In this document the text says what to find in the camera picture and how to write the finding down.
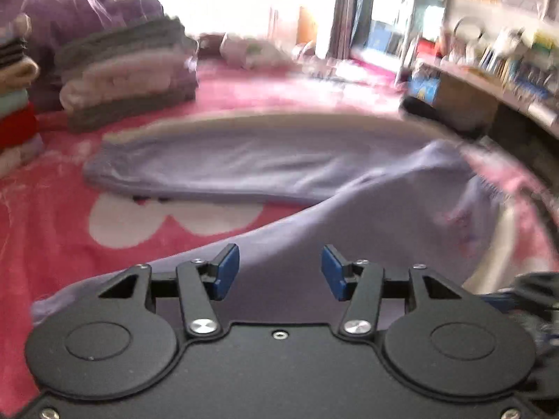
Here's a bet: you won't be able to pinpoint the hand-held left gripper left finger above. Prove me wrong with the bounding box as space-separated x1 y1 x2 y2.
96 243 240 339

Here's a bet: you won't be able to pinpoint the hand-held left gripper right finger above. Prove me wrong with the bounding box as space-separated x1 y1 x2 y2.
322 244 468 339

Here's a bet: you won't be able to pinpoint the lavender pants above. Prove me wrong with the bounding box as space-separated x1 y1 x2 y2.
30 113 507 328

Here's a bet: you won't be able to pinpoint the grey folded clothes stack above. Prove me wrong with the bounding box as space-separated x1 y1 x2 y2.
55 17 199 134

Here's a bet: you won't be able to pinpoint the colourful folded clothes stack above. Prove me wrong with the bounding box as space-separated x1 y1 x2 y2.
0 13 44 177

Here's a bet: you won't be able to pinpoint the pink floral bed sheet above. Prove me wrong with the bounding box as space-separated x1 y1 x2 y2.
0 59 559 402

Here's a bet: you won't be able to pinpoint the black cloth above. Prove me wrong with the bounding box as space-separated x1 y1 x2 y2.
399 96 485 142

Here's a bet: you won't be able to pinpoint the blue cardboard box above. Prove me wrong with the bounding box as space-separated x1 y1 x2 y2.
408 70 442 105

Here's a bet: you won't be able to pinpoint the wooden desk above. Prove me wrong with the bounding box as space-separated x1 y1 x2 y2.
419 59 559 175

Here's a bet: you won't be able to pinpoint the white printed garment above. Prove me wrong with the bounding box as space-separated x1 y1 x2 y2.
220 35 298 68

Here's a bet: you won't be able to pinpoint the row of books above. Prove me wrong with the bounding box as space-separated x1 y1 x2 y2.
476 30 559 101

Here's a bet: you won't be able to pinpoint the brown cloth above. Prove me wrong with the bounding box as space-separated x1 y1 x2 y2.
198 32 228 57

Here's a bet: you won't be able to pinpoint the glass display cabinet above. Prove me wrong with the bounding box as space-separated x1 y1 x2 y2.
349 0 455 59

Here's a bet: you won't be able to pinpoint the wooden cabinet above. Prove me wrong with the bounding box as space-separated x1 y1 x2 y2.
298 6 317 46

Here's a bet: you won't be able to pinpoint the dark floral curtain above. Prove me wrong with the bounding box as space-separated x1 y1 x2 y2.
334 0 363 59

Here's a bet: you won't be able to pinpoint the purple quilt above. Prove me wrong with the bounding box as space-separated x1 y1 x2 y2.
0 0 164 114

